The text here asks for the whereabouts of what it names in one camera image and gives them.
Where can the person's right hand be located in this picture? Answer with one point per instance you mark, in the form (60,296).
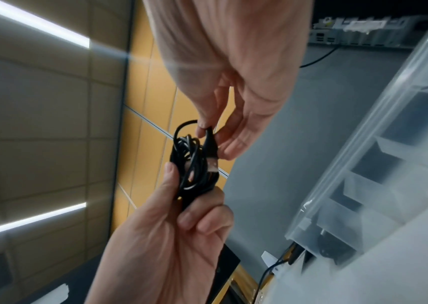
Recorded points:
(236,44)

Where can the person's left hand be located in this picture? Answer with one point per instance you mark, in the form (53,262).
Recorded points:
(161,252)

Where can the clear plastic compartment box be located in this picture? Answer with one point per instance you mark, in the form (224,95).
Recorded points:
(386,118)

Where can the black monitor with square stand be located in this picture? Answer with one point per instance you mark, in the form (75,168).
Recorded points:
(225,264)

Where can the grey desk partition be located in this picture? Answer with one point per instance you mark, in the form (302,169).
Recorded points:
(292,148)

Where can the yellow partition panel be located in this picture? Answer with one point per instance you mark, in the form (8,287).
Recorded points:
(142,133)

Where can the black desktop computer tower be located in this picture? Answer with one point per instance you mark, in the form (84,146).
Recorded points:
(367,32)

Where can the ceiling strip light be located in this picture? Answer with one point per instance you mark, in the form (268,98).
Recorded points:
(30,219)
(41,25)

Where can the small white plastic bracket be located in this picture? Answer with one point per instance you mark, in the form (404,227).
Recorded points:
(272,258)

